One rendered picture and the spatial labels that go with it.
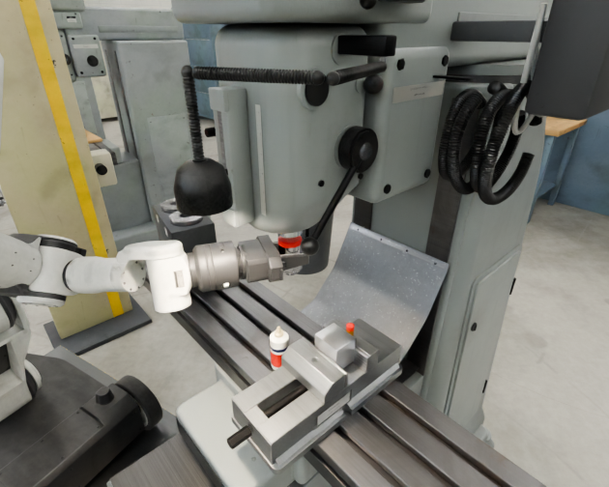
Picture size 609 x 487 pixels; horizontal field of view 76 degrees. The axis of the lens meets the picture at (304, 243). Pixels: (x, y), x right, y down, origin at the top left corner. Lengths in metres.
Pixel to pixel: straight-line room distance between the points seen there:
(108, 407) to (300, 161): 1.06
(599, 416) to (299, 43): 2.24
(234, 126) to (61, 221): 1.90
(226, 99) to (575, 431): 2.13
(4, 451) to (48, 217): 1.24
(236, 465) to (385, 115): 0.72
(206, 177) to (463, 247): 0.68
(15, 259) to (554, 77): 0.87
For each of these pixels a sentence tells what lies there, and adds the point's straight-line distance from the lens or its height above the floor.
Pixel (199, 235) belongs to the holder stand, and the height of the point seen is 1.13.
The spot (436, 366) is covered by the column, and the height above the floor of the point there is 0.79.
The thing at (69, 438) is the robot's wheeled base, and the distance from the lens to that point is 1.42.
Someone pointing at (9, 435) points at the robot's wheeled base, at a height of 0.57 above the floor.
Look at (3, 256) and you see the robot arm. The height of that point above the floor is 1.30.
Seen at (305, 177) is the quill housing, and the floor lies 1.43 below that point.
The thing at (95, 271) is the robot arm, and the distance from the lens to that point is 0.81.
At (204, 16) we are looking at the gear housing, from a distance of 0.61.
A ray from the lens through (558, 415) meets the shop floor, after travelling 2.37.
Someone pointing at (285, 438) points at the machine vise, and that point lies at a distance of 0.72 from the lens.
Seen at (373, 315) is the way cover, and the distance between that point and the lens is 1.07.
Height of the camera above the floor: 1.62
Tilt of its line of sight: 29 degrees down
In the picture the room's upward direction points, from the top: straight up
